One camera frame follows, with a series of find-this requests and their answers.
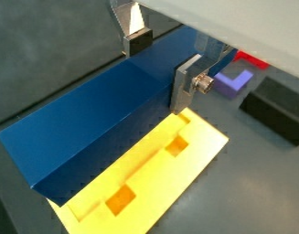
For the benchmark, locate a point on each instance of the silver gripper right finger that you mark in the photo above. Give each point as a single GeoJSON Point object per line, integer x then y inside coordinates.
{"type": "Point", "coordinates": [195, 72]}

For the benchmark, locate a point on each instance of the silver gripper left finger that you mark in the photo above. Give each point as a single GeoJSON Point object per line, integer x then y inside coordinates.
{"type": "Point", "coordinates": [136, 35]}

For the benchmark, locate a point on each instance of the purple three-pronged block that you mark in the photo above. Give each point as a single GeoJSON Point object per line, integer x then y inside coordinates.
{"type": "Point", "coordinates": [228, 87]}

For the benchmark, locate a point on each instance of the black angle bracket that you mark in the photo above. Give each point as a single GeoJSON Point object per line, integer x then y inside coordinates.
{"type": "Point", "coordinates": [273, 104]}

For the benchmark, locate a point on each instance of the yellow slotted board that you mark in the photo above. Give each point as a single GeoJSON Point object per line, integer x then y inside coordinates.
{"type": "Point", "coordinates": [130, 195]}

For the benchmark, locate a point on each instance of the blue rectangular block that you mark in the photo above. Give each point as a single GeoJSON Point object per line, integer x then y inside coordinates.
{"type": "Point", "coordinates": [65, 143]}

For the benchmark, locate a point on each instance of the red three-pronged block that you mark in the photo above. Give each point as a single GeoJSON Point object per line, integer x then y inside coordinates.
{"type": "Point", "coordinates": [254, 61]}

